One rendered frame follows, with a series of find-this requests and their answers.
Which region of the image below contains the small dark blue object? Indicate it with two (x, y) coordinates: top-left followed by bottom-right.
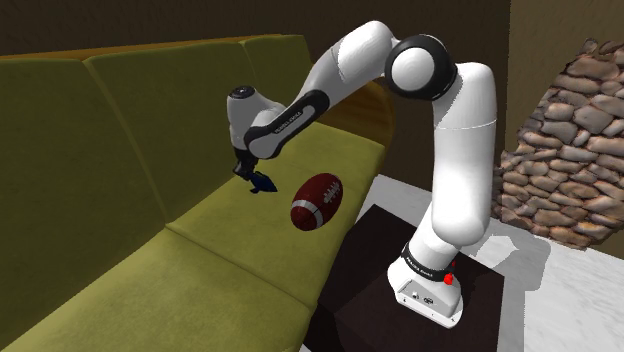
(248, 170), (280, 195)

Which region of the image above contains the brown football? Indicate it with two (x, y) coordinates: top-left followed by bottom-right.
(289, 172), (345, 233)

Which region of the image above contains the olive green sofa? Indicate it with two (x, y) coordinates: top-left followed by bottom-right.
(0, 33), (397, 352)

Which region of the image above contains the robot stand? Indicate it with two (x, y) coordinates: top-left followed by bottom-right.
(303, 203), (506, 352)

